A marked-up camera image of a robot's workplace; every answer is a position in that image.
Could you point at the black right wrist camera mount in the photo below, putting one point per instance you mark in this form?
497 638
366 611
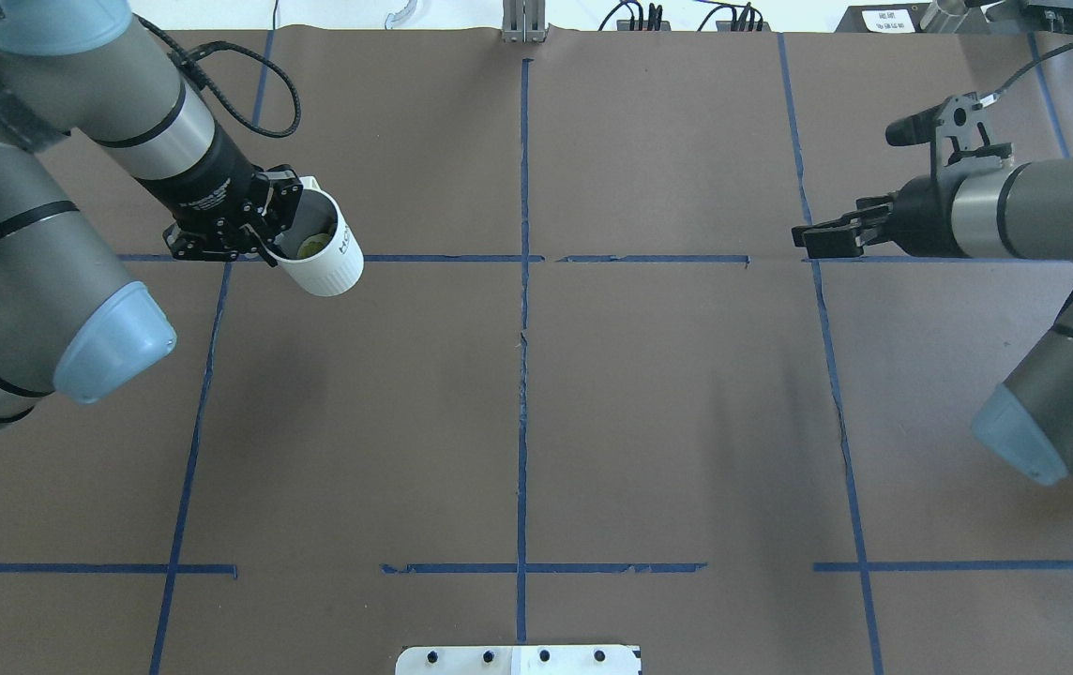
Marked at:
958 135

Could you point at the aluminium frame post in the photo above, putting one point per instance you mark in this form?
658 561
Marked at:
524 21

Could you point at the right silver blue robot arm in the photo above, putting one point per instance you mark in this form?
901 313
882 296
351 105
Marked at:
950 303

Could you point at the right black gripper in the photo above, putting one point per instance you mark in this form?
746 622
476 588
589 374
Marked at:
924 215

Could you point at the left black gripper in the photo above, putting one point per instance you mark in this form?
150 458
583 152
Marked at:
202 188

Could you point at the white ribbed HOME mug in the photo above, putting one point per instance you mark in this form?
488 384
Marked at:
339 266

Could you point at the white label sheet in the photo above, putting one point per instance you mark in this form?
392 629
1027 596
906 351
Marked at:
889 20

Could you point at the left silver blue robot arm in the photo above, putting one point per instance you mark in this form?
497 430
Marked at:
73 320

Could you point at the yellow green lemon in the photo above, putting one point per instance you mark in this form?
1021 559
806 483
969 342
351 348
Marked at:
313 245

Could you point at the white pillar with base plate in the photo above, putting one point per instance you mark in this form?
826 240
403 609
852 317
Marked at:
521 659

